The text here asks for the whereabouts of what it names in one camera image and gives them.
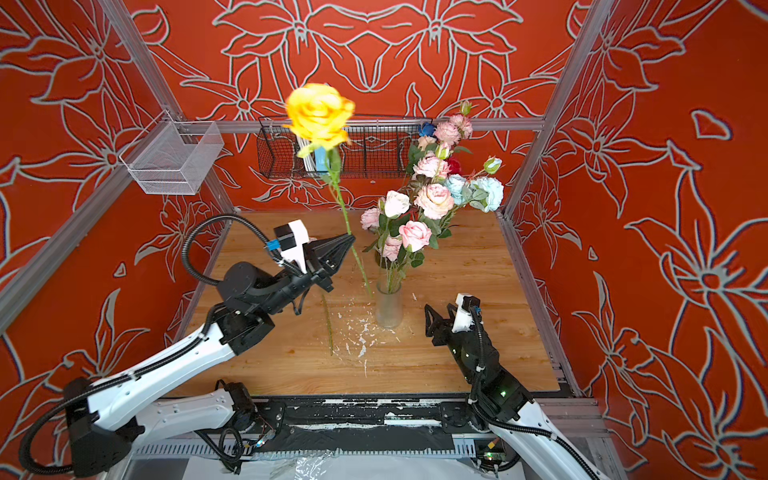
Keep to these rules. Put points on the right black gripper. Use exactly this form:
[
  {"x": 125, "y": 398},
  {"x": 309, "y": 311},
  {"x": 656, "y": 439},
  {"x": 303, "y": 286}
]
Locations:
[{"x": 442, "y": 325}]

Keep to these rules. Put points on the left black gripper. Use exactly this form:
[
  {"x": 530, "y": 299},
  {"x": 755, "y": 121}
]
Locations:
[{"x": 320, "y": 262}]

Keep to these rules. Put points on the single white rose stem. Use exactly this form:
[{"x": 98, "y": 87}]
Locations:
[{"x": 397, "y": 206}]

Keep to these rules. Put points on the two pink peony stem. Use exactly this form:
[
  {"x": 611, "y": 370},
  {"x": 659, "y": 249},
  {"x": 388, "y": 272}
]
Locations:
[{"x": 328, "y": 323}]

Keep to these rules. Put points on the single pink rose stem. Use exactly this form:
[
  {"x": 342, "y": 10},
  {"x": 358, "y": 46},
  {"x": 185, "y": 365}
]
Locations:
[{"x": 414, "y": 237}]

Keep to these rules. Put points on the pink peach rose stem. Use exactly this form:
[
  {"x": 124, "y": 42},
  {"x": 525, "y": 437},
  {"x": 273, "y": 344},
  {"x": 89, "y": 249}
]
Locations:
[{"x": 433, "y": 203}]

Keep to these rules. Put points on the yellow rose stem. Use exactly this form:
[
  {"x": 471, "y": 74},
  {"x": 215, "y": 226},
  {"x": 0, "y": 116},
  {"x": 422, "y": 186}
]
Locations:
[{"x": 319, "y": 114}]

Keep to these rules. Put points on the cream peach rose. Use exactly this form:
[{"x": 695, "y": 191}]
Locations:
[{"x": 425, "y": 141}]

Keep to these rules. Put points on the blue rose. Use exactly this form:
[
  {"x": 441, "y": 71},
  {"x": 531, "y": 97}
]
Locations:
[{"x": 427, "y": 130}]

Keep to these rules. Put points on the pink carnation spray stem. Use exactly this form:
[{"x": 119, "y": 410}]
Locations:
[{"x": 456, "y": 128}]

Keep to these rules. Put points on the brown ribbed glass vase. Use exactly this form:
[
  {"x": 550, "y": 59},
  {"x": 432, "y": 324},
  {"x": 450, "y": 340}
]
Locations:
[{"x": 381, "y": 261}]

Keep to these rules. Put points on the red pink mixed stem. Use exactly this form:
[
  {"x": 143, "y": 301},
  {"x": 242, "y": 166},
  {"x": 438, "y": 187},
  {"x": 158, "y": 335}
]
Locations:
[{"x": 375, "y": 221}]

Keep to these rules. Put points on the pale blue white flower stem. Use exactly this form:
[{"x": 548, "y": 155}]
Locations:
[{"x": 481, "y": 191}]

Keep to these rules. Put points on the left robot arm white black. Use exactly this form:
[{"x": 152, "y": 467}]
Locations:
[{"x": 108, "y": 418}]

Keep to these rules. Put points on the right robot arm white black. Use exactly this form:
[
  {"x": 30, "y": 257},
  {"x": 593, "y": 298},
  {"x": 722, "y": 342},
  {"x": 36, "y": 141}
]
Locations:
[{"x": 498, "y": 401}]

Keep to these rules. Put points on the clear frosted glass vase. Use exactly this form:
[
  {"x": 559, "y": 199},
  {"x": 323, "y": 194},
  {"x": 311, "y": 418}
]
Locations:
[{"x": 389, "y": 309}]

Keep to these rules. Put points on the light blue box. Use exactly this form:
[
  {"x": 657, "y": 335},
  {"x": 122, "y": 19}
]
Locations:
[{"x": 321, "y": 161}]

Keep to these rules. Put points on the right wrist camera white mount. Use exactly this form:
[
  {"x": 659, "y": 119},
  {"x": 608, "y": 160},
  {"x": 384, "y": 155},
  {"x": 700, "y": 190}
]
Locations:
[{"x": 467, "y": 316}]

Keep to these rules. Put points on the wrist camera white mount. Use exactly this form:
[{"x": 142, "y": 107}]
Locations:
[
  {"x": 287, "y": 248},
  {"x": 467, "y": 316}
]

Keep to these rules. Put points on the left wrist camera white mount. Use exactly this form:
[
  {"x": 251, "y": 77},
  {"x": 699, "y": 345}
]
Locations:
[{"x": 287, "y": 248}]

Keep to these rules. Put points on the black wire wall basket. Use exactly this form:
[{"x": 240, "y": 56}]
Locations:
[{"x": 378, "y": 147}]

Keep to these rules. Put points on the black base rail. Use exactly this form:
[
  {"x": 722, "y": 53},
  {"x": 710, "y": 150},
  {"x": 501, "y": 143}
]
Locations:
[{"x": 365, "y": 424}]

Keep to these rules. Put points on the white mesh wall basket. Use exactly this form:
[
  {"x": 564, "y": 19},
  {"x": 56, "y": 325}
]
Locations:
[{"x": 174, "y": 158}]

